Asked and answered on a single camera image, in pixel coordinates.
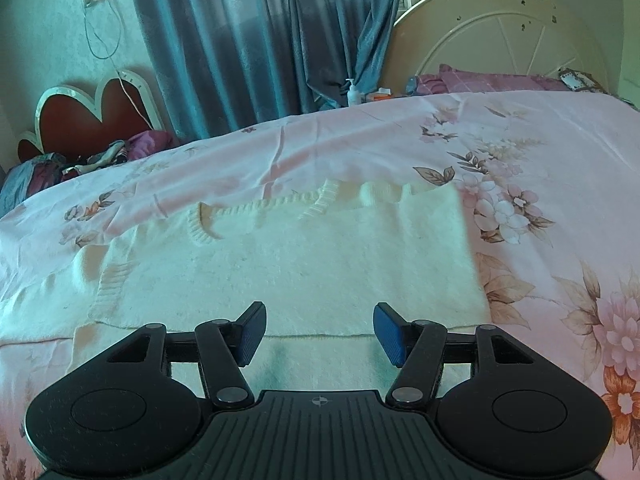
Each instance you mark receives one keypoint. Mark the maroon blanket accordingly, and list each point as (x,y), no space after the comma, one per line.
(152,142)

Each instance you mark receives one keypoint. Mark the white knit sweater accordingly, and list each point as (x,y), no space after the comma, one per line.
(300,260)

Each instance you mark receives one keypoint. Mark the red heart-shaped headboard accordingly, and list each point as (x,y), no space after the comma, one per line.
(115,110)

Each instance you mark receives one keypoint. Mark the pile of patterned clothes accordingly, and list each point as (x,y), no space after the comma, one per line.
(95,160)

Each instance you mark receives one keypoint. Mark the white pump bottle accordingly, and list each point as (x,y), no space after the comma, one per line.
(353,95)

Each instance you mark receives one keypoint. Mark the small orange box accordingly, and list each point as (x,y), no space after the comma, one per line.
(381,95)

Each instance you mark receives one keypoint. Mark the cream round table top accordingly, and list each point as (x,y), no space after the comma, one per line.
(475,20)

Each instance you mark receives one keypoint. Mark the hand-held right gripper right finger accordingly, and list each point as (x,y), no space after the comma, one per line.
(387,332)

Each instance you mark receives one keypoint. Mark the pink floral bedsheet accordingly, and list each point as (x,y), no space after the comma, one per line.
(550,160)

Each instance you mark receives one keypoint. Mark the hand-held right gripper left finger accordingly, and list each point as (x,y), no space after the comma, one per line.
(252,332)

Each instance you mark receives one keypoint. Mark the blue-grey curtain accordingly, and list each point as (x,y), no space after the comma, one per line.
(225,35)

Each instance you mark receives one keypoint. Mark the dark patterned cloth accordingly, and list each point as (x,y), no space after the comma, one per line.
(575,79)

